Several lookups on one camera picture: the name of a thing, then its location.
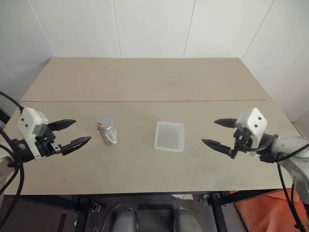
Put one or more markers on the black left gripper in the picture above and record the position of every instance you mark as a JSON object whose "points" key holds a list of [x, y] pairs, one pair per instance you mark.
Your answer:
{"points": [[47, 147]]}

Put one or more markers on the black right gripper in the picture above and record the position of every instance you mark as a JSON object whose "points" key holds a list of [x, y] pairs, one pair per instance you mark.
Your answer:
{"points": [[243, 142]]}

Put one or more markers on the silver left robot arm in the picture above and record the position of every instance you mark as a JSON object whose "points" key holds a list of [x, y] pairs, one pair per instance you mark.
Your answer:
{"points": [[21, 149]]}

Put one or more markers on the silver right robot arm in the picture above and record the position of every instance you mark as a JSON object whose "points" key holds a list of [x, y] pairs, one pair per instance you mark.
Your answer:
{"points": [[287, 145]]}

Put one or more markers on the white plastic tray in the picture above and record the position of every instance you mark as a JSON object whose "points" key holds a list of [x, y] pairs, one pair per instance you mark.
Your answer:
{"points": [[169, 136]]}

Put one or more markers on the crumpled paper scrap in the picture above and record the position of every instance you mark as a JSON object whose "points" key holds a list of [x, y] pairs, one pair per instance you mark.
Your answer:
{"points": [[186, 197]]}

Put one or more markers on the orange floor mat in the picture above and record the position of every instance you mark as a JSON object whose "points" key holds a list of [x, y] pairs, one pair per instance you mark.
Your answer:
{"points": [[260, 212]]}

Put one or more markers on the grey rounded shape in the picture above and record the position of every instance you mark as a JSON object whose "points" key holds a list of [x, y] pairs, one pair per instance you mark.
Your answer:
{"points": [[184, 220], [126, 221]]}

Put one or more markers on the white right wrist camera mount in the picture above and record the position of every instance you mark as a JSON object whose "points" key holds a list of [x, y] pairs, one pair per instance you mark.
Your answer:
{"points": [[256, 118]]}

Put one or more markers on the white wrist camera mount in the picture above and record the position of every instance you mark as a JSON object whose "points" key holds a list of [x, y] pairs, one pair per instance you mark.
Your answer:
{"points": [[26, 118], [256, 118]]}

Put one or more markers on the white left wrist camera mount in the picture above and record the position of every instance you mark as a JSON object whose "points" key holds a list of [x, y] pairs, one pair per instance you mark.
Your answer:
{"points": [[26, 118]]}

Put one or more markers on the black metal table frame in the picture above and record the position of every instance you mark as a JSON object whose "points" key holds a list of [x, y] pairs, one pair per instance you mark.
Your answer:
{"points": [[60, 200]]}

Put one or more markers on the small silver metal bracket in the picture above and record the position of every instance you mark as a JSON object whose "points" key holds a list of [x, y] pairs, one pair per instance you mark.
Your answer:
{"points": [[96, 207]]}

